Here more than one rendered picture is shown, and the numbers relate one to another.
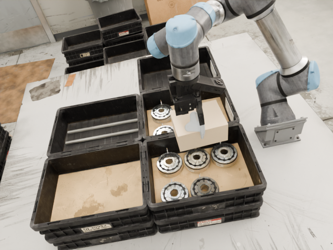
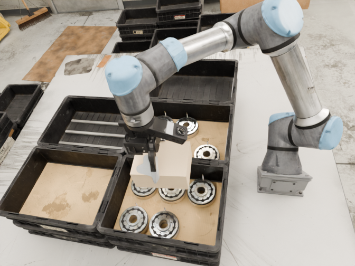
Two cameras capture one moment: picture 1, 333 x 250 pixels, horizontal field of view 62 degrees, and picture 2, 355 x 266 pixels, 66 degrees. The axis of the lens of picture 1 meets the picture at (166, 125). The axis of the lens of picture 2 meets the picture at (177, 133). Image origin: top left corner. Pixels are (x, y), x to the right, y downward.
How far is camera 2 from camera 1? 0.37 m
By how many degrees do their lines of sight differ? 13
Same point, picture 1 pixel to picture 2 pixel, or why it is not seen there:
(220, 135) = (179, 183)
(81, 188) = (59, 182)
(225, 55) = (266, 70)
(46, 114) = (70, 92)
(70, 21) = not seen: outside the picture
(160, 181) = (129, 199)
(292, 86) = (302, 139)
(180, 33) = (114, 82)
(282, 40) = (298, 86)
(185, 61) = (125, 108)
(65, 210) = (38, 200)
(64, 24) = not seen: outside the picture
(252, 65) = not seen: hidden behind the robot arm
